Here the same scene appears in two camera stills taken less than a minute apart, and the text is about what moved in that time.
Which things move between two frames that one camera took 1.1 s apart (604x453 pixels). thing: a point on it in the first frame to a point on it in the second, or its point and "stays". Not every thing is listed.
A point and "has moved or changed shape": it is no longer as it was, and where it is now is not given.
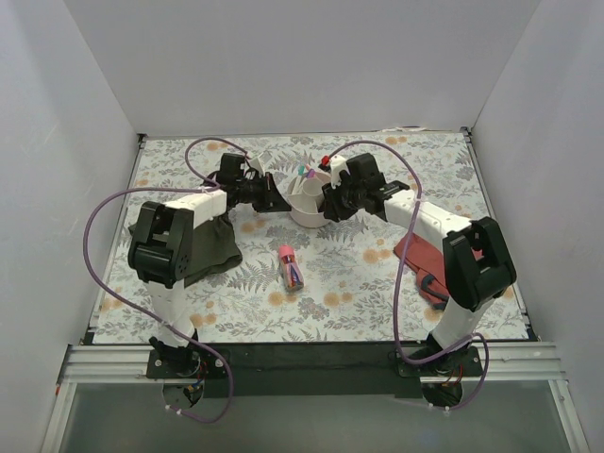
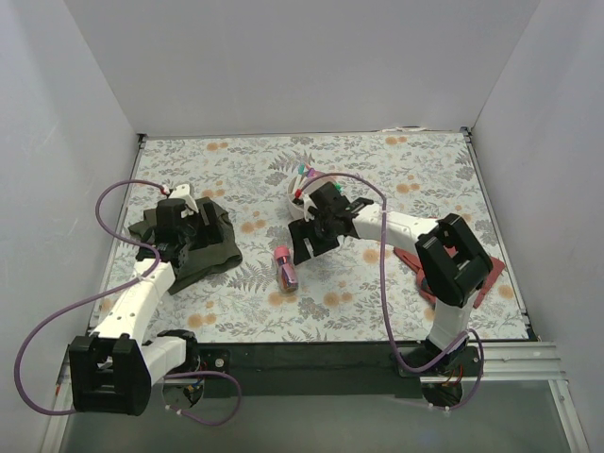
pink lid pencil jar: [292, 270] has moved or changed shape
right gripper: [330, 200] to [312, 231]
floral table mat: [326, 237] stays
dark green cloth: [214, 248] stays
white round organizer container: [304, 195] stays
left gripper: [270, 191] to [208, 219]
